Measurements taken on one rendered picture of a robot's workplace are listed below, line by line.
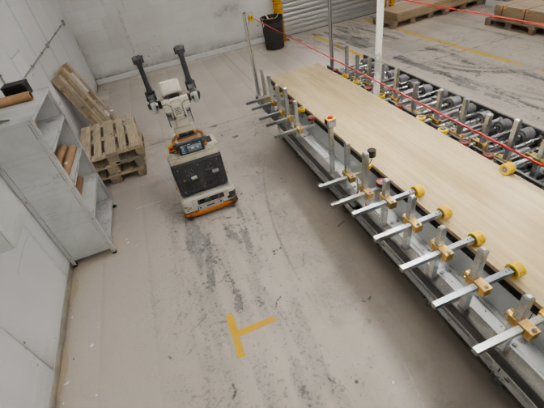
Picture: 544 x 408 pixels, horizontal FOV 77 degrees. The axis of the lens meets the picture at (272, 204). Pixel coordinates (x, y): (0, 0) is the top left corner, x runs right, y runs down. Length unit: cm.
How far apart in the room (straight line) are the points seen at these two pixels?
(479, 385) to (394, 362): 52
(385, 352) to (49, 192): 310
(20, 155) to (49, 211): 59
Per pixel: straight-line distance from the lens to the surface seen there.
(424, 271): 234
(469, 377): 284
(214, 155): 370
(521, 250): 233
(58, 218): 382
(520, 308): 188
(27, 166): 356
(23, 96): 387
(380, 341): 284
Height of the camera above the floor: 248
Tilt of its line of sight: 39 degrees down
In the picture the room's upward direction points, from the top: 11 degrees counter-clockwise
